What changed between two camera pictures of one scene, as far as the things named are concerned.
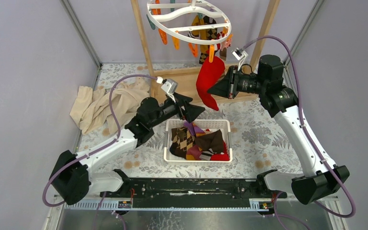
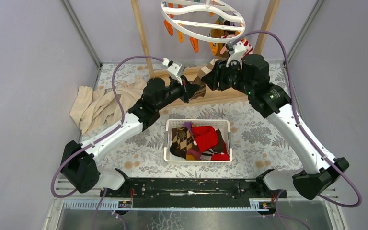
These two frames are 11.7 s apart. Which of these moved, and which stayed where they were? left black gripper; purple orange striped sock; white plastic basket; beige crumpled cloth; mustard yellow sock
Moved: left black gripper; mustard yellow sock; purple orange striped sock
Stayed: beige crumpled cloth; white plastic basket
